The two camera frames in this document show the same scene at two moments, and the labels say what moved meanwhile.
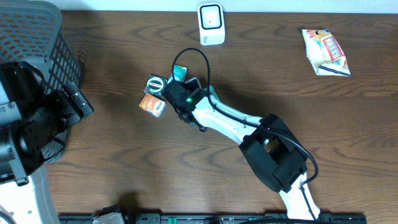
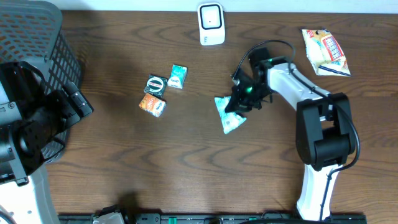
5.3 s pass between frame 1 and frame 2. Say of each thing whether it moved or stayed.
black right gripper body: moved
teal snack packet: moved
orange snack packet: stayed
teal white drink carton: stayed
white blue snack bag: stayed
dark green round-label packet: stayed
